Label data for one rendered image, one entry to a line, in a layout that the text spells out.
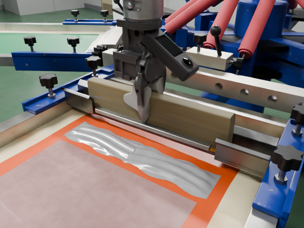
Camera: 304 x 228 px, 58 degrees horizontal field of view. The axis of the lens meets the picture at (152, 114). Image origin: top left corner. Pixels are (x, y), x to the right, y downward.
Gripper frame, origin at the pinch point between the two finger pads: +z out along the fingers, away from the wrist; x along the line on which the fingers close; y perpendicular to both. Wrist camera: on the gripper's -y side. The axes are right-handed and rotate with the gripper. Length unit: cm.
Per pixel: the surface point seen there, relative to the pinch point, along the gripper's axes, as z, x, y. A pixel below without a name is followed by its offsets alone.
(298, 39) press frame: 0, -85, -17
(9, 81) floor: 103, -120, 281
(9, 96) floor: 103, -96, 245
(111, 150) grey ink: 5.6, 9.6, 4.0
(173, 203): 5.9, 14.9, -13.9
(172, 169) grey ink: 5.5, 7.8, -9.9
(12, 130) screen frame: 3.5, 18.1, 25.1
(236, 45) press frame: -4, -50, -2
